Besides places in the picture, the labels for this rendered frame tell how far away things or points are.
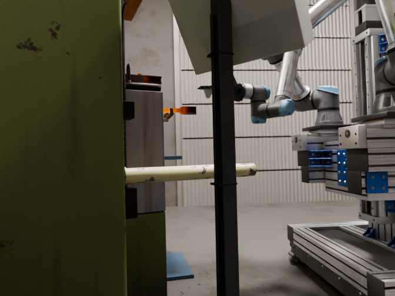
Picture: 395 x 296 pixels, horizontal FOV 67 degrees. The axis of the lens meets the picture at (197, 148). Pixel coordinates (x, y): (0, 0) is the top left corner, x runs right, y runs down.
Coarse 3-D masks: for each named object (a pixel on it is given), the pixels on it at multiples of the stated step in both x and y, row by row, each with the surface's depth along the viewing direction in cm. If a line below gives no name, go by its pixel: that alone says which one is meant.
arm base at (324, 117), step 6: (324, 108) 168; (330, 108) 166; (336, 108) 167; (318, 114) 172; (324, 114) 168; (330, 114) 166; (336, 114) 166; (318, 120) 170; (324, 120) 168; (330, 120) 165; (336, 120) 164; (342, 120) 167
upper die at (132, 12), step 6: (126, 0) 114; (132, 0) 114; (138, 0) 115; (126, 6) 119; (132, 6) 119; (138, 6) 120; (126, 12) 124; (132, 12) 124; (126, 18) 130; (132, 18) 130
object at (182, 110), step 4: (164, 108) 170; (168, 108) 170; (176, 108) 172; (180, 108) 172; (184, 108) 173; (188, 108) 174; (192, 108) 174; (164, 112) 172; (168, 112) 172; (176, 112) 173; (180, 112) 172; (184, 112) 173; (188, 112) 174; (192, 112) 174
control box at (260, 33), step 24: (192, 0) 80; (240, 0) 73; (264, 0) 70; (288, 0) 67; (192, 24) 84; (240, 24) 76; (264, 24) 73; (288, 24) 70; (192, 48) 88; (240, 48) 79; (264, 48) 76; (288, 48) 72
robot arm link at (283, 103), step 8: (288, 56) 144; (296, 56) 144; (288, 64) 143; (296, 64) 144; (280, 72) 144; (288, 72) 141; (280, 80) 142; (288, 80) 140; (280, 88) 140; (288, 88) 139; (280, 96) 138; (288, 96) 138; (272, 104) 140; (280, 104) 136; (288, 104) 134; (272, 112) 140; (280, 112) 137; (288, 112) 135
